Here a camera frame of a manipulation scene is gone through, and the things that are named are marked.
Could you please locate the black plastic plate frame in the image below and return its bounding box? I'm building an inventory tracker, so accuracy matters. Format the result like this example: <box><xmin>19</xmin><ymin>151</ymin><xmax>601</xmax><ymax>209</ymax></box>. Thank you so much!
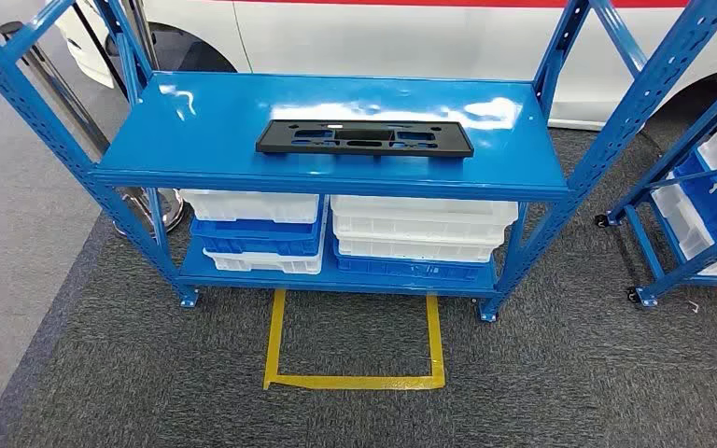
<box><xmin>255</xmin><ymin>119</ymin><xmax>475</xmax><ymax>159</ymax></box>

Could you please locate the white car with red stripe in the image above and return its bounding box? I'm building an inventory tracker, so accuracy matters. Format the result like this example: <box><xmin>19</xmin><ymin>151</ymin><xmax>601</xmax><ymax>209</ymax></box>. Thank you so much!
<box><xmin>55</xmin><ymin>0</ymin><xmax>717</xmax><ymax>132</ymax></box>

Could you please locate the wide white plastic bin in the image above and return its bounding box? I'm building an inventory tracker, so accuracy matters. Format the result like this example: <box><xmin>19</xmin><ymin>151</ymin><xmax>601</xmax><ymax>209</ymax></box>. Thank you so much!
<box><xmin>336</xmin><ymin>234</ymin><xmax>499</xmax><ymax>264</ymax></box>
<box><xmin>330</xmin><ymin>195</ymin><xmax>519</xmax><ymax>246</ymax></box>

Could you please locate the chrome stanchion post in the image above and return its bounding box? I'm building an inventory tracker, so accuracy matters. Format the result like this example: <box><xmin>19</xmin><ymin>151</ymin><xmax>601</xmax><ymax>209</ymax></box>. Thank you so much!
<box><xmin>0</xmin><ymin>21</ymin><xmax>185</xmax><ymax>239</ymax></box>
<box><xmin>121</xmin><ymin>0</ymin><xmax>160</xmax><ymax>70</ymax></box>

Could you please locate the wide blue plastic bin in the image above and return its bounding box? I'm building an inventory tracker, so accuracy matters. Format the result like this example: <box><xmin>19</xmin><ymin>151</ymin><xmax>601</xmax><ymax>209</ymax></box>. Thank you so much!
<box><xmin>333</xmin><ymin>244</ymin><xmax>496</xmax><ymax>283</ymax></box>

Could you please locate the blue metal shelf rack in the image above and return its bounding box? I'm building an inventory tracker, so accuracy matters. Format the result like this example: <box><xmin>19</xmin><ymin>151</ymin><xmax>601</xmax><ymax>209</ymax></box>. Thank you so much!
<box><xmin>0</xmin><ymin>0</ymin><xmax>717</xmax><ymax>324</ymax></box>
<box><xmin>594</xmin><ymin>62</ymin><xmax>717</xmax><ymax>309</ymax></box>

